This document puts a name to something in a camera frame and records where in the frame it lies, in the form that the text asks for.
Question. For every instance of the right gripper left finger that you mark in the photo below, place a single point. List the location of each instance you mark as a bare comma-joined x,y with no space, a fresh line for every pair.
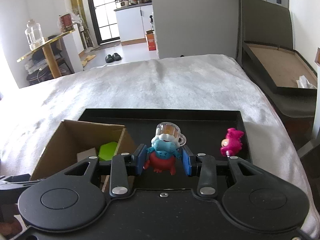
123,166

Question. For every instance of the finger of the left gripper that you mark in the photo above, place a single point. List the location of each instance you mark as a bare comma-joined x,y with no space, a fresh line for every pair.
13,186

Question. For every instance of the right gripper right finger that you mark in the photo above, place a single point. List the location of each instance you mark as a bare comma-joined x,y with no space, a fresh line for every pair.
202,166

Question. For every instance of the green plastic container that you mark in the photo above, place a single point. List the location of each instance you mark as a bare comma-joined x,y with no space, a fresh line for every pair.
107,151

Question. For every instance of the white power adapter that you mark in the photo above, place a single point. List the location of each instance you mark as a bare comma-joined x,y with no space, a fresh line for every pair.
86,154

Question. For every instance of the blue red toy figure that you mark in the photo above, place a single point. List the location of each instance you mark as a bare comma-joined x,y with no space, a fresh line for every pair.
163,153

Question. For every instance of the pink toy figure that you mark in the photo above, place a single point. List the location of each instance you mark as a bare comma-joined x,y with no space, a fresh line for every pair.
231,145

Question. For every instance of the black tray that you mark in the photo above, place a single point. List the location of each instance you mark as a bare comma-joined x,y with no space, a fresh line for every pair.
203,129

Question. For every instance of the brown cardboard box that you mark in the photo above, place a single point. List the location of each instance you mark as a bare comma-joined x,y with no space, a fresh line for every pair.
73,137

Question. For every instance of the white fuzzy blanket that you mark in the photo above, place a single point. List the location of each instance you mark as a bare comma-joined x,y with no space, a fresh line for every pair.
30,115

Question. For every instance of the black slippers pair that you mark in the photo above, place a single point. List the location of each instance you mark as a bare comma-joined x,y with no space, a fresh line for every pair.
112,58

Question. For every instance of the orange cardboard box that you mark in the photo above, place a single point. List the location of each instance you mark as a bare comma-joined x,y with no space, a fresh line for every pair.
151,40

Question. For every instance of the gold round side table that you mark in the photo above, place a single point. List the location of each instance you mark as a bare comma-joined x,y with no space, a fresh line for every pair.
48,54

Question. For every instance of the white kitchen cabinet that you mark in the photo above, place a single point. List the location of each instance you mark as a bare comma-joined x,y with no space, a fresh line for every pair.
133,23

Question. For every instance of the red tin can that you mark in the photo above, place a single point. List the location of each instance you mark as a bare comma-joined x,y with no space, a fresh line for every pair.
66,23

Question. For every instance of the clear glass jar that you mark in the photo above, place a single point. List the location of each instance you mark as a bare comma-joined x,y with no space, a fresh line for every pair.
34,34

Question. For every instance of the dark bed frame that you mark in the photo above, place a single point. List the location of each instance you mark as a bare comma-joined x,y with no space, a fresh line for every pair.
269,59

